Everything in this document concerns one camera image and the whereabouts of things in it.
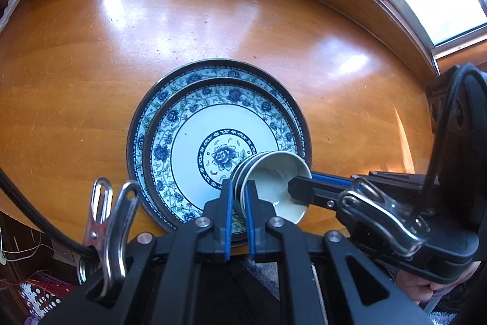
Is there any red dotted cloth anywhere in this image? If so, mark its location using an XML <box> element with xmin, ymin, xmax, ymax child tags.
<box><xmin>19</xmin><ymin>274</ymin><xmax>79</xmax><ymax>320</ymax></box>

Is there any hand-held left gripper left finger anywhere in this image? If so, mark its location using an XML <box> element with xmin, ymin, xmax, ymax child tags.
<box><xmin>38</xmin><ymin>178</ymin><xmax>234</xmax><ymax>325</ymax></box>

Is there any fluffy rug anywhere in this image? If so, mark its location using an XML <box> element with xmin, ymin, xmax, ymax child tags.
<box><xmin>241</xmin><ymin>257</ymin><xmax>284</xmax><ymax>297</ymax></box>

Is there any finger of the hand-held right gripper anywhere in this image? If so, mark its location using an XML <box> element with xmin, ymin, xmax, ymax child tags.
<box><xmin>310</xmin><ymin>171</ymin><xmax>377</xmax><ymax>189</ymax></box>
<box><xmin>287</xmin><ymin>175</ymin><xmax>345</xmax><ymax>213</ymax></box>

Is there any blue floral plate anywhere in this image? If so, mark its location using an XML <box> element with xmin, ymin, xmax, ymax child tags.
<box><xmin>142</xmin><ymin>77</ymin><xmax>307</xmax><ymax>240</ymax></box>
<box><xmin>127</xmin><ymin>59</ymin><xmax>313</xmax><ymax>246</ymax></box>

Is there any person's right hand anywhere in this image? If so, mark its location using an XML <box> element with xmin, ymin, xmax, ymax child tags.
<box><xmin>398</xmin><ymin>264</ymin><xmax>442</xmax><ymax>308</ymax></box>

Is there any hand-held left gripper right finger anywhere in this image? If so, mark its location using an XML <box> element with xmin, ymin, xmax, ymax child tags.
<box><xmin>244</xmin><ymin>179</ymin><xmax>432</xmax><ymax>325</ymax></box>

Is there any metal spring clip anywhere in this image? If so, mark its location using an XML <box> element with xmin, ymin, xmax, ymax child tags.
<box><xmin>77</xmin><ymin>177</ymin><xmax>142</xmax><ymax>301</ymax></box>

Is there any white paper scrap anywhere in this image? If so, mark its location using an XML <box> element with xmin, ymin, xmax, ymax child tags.
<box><xmin>0</xmin><ymin>0</ymin><xmax>24</xmax><ymax>35</ymax></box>

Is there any dark cup with white inside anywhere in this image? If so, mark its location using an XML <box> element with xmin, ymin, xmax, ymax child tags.
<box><xmin>243</xmin><ymin>152</ymin><xmax>313</xmax><ymax>226</ymax></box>
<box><xmin>231</xmin><ymin>161</ymin><xmax>248</xmax><ymax>223</ymax></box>
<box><xmin>238</xmin><ymin>155</ymin><xmax>259</xmax><ymax>196</ymax></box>

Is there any black braided cable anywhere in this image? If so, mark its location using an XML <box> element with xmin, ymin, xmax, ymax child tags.
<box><xmin>419</xmin><ymin>63</ymin><xmax>487</xmax><ymax>213</ymax></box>
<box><xmin>0</xmin><ymin>167</ymin><xmax>97</xmax><ymax>260</ymax></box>

